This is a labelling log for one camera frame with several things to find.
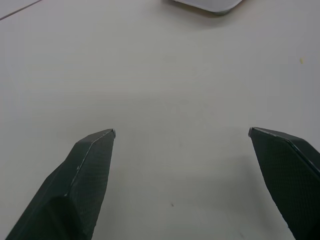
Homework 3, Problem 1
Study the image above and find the white tray edge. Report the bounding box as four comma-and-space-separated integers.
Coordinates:
166, 0, 244, 15

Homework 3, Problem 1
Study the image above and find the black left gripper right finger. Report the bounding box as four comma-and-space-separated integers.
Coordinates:
248, 126, 320, 240

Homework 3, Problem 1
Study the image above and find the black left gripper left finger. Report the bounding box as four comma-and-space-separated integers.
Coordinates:
5, 128, 117, 240

